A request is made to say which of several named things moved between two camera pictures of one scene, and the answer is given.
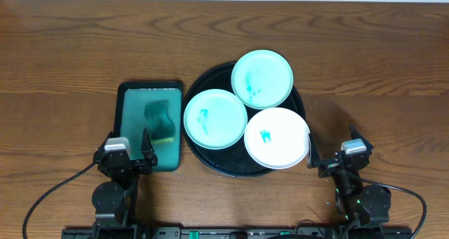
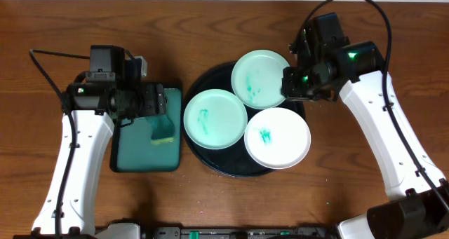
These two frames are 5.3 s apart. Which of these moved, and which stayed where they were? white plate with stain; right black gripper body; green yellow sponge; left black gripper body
Moved: right black gripper body; left black gripper body
Stayed: green yellow sponge; white plate with stain
